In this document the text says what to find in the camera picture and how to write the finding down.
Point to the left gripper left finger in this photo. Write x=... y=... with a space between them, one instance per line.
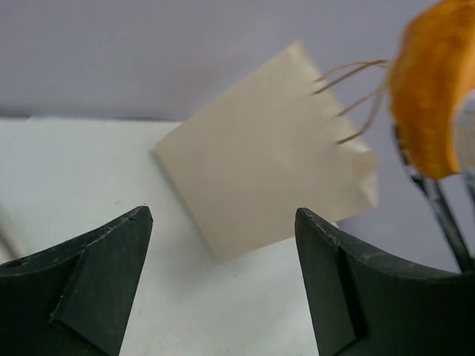
x=75 y=298

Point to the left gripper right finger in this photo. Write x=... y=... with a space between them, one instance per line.
x=365 y=301

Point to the beige paper bag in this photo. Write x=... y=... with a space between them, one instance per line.
x=275 y=142

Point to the metal tongs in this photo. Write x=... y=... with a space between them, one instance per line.
x=431 y=189

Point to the oval bread loaf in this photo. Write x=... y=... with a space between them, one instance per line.
x=428 y=80

